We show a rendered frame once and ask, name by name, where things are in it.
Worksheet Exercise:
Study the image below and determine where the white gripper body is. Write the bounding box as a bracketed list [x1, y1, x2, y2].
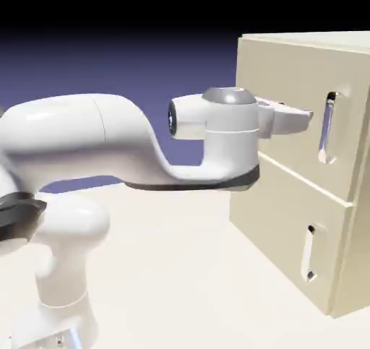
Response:
[270, 103, 314, 137]

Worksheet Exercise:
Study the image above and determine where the cream painted cabinet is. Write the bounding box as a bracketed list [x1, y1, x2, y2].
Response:
[229, 30, 370, 319]

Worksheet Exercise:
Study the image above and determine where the long silver curved handle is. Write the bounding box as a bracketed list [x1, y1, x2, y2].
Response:
[317, 90, 340, 165]

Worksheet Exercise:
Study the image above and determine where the cream cabinet door with long handle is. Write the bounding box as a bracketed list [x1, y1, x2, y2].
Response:
[234, 37, 370, 202]

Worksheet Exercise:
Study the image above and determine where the cream cabinet door with short handle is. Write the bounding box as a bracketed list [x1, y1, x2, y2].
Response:
[229, 151, 354, 316]

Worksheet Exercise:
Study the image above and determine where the short silver curved handle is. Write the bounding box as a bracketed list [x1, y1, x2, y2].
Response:
[300, 224, 317, 282]

